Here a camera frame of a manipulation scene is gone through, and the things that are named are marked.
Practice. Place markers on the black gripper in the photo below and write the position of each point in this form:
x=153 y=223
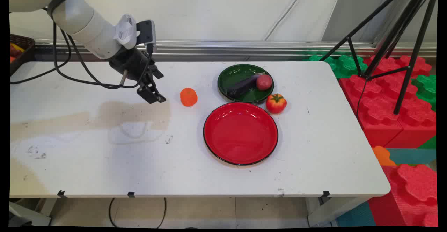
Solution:
x=130 y=64

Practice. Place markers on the purple toy eggplant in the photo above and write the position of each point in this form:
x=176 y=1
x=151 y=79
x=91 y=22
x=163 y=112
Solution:
x=244 y=85

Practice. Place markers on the orange toy fruit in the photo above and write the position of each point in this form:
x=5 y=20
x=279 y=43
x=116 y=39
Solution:
x=188 y=97

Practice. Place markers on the green plate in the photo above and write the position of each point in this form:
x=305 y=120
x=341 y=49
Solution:
x=237 y=76

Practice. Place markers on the red plate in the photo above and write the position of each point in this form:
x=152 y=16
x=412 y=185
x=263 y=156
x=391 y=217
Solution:
x=240 y=133

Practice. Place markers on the dark red toy apple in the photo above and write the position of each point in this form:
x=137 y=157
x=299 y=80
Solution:
x=264 y=82

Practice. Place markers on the black table edge clip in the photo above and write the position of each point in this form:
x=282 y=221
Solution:
x=61 y=193
x=325 y=194
x=131 y=194

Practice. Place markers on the red toy tomato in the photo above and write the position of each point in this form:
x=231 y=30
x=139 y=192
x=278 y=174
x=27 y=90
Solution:
x=276 y=103

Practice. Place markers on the dark wicker basket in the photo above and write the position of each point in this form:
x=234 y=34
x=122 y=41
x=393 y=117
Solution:
x=24 y=45

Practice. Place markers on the toy fruits in basket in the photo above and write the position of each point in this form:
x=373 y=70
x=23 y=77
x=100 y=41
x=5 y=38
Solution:
x=15 y=51

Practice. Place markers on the white table leg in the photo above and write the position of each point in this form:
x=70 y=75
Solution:
x=28 y=214
x=335 y=209

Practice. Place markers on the large red foam block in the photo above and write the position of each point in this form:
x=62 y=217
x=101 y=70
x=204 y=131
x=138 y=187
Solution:
x=380 y=106

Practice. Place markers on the orange foam piece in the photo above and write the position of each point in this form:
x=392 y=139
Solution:
x=383 y=156

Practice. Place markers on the black tripod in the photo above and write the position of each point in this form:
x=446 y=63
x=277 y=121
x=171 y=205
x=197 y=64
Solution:
x=412 y=22

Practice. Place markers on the teal foam mat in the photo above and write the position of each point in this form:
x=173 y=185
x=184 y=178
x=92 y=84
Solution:
x=412 y=156

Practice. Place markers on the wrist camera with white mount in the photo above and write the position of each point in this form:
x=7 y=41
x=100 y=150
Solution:
x=145 y=33

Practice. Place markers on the metal wall rail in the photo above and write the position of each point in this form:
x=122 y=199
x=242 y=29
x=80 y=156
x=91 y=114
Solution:
x=244 y=46

